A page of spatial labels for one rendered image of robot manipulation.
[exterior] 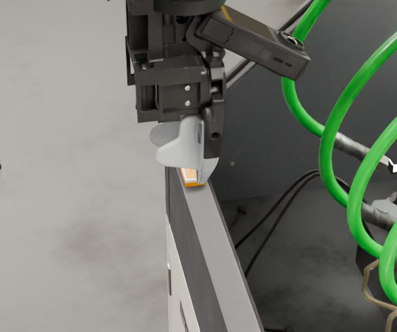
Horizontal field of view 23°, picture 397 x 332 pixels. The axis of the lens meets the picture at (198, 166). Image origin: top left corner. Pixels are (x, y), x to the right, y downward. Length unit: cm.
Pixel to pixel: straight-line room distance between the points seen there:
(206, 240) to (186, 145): 38
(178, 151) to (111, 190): 206
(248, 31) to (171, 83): 8
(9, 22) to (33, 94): 59
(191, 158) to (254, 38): 14
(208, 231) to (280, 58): 45
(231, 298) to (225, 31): 43
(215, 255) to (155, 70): 45
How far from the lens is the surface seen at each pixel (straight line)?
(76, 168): 306
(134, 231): 279
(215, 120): 86
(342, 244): 146
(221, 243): 126
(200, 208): 131
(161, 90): 85
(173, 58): 86
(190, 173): 136
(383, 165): 116
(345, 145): 112
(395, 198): 120
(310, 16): 103
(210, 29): 84
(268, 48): 86
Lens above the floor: 175
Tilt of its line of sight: 35 degrees down
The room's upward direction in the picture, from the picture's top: straight up
